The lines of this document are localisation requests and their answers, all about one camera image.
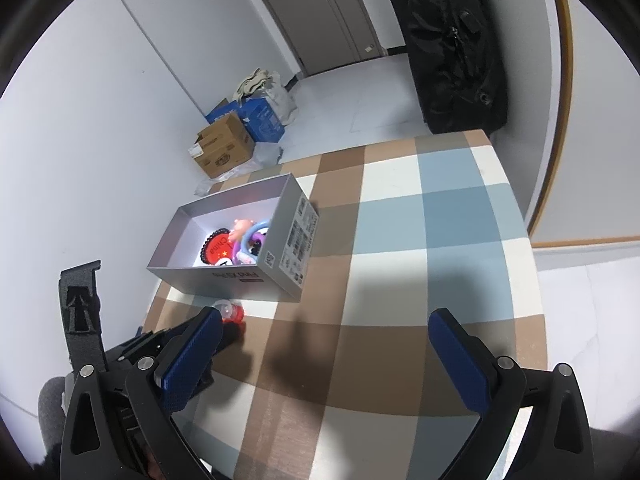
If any red figurine charm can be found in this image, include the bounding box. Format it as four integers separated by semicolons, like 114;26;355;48
212;299;245;325

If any red round badge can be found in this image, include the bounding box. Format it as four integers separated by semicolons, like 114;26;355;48
201;233;235;266

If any light blue ring bracelet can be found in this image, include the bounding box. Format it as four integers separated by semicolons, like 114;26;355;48
238;218;274;252

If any pink pig toy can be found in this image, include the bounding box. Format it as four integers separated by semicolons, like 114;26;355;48
228;219;254;244

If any white round badge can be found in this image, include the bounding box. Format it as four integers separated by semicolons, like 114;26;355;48
214;256;234;266

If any plaid tablecloth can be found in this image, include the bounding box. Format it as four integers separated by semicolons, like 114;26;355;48
144;130;547;479

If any silver cardboard box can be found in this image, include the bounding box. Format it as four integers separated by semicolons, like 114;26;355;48
148;174;318;301

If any brown cardboard box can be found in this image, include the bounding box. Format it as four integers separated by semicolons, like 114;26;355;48
188;112;255;178

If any blue cardboard box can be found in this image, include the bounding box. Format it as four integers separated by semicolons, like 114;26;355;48
205;98;285;143

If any beige canvas bag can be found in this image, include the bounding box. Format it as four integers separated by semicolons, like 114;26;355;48
233;68;281;102

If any black hanging garment bag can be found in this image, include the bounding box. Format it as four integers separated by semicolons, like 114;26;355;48
396;0;508;134

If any grey door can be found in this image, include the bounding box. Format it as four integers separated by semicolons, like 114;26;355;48
262;0;405;76

